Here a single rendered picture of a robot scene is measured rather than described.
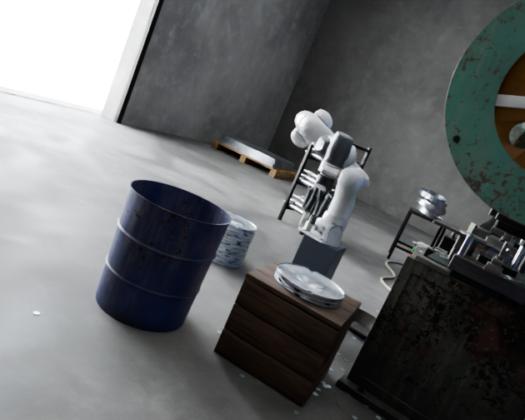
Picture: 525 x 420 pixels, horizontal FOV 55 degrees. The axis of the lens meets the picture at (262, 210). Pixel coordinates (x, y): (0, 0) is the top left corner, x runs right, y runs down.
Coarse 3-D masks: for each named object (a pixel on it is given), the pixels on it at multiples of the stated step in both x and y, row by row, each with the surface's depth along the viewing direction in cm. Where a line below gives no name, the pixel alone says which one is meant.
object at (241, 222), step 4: (228, 212) 313; (232, 216) 309; (236, 216) 312; (240, 216) 314; (232, 220) 297; (236, 220) 300; (240, 220) 304; (244, 220) 311; (232, 224) 290; (236, 224) 293; (240, 224) 296; (244, 224) 301; (248, 224) 305; (252, 224) 309; (240, 228) 287; (244, 228) 292; (248, 228) 296; (252, 228) 300; (256, 228) 303
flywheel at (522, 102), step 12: (516, 72) 172; (504, 84) 174; (516, 84) 172; (504, 96) 169; (516, 96) 168; (504, 108) 174; (516, 108) 172; (504, 120) 174; (516, 120) 172; (504, 132) 174; (504, 144) 174; (516, 156) 172
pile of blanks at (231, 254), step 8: (232, 232) 287; (240, 232) 288; (248, 232) 291; (224, 240) 291; (232, 240) 288; (240, 240) 290; (248, 240) 295; (224, 248) 289; (232, 248) 290; (240, 248) 293; (248, 248) 302; (216, 256) 290; (224, 256) 292; (232, 256) 292; (240, 256) 298; (224, 264) 292; (232, 264) 294; (240, 264) 301
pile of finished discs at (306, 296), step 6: (276, 270) 201; (276, 276) 196; (282, 282) 190; (288, 282) 188; (288, 288) 190; (294, 288) 188; (294, 294) 187; (300, 294) 186; (306, 294) 185; (306, 300) 186; (312, 300) 186; (318, 300) 186; (324, 300) 186; (330, 300) 187; (342, 300) 196; (324, 306) 187; (330, 306) 191; (336, 306) 191
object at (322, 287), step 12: (288, 264) 208; (288, 276) 193; (300, 276) 197; (312, 276) 206; (324, 276) 211; (300, 288) 185; (312, 288) 191; (324, 288) 196; (336, 288) 203; (336, 300) 189
